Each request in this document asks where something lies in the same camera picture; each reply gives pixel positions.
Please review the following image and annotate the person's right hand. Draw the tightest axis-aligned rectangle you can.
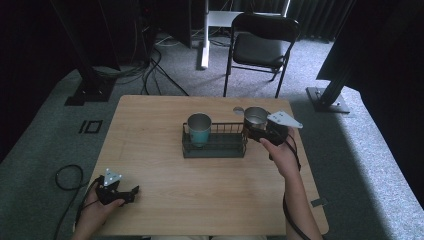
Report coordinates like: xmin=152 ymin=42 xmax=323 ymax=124
xmin=259 ymin=127 xmax=302 ymax=180

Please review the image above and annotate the black wire rack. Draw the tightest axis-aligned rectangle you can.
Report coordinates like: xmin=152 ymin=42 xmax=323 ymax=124
xmin=181 ymin=121 xmax=250 ymax=159

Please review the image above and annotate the black metal stand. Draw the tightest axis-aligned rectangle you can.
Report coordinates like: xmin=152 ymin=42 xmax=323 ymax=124
xmin=305 ymin=63 xmax=352 ymax=115
xmin=49 ymin=0 xmax=118 ymax=107

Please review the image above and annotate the black folding chair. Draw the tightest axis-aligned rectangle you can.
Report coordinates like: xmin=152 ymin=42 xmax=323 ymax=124
xmin=222 ymin=12 xmax=301 ymax=100

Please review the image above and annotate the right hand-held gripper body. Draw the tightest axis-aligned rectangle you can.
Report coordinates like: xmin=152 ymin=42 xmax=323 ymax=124
xmin=256 ymin=110 xmax=304 ymax=147

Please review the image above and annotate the grey tape strip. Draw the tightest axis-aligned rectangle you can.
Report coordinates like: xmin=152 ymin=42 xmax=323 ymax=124
xmin=310 ymin=197 xmax=329 ymax=208

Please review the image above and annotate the person's left hand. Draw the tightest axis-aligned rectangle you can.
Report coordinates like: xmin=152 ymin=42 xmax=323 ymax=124
xmin=77 ymin=186 xmax=126 ymax=233

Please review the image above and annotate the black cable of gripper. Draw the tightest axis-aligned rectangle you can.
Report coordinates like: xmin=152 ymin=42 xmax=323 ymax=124
xmin=281 ymin=133 xmax=314 ymax=240
xmin=52 ymin=164 xmax=101 ymax=240

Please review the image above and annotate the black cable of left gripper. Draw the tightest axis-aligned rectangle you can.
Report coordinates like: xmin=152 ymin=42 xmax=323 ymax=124
xmin=52 ymin=164 xmax=101 ymax=240

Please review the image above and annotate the teal cup with steel rim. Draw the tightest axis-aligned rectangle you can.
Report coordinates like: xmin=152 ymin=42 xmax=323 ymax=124
xmin=186 ymin=112 xmax=213 ymax=148

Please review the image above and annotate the bundle of floor cables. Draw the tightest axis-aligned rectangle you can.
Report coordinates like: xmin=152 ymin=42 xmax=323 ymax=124
xmin=93 ymin=19 xmax=190 ymax=98

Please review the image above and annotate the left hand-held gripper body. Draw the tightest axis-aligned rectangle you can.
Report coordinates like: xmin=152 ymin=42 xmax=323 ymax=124
xmin=95 ymin=167 xmax=134 ymax=206

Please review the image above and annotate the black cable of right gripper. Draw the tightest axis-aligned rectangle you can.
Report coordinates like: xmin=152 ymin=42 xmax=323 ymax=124
xmin=281 ymin=133 xmax=314 ymax=240

